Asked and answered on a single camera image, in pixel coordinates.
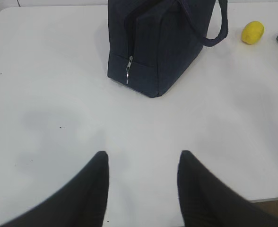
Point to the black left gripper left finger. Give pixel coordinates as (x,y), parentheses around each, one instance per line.
(80,203)

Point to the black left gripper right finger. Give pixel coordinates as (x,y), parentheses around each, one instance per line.
(205,201)

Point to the dark navy lunch bag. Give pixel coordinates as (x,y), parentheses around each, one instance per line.
(153,42)

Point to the yellow lemon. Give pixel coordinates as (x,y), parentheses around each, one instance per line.
(252,32)

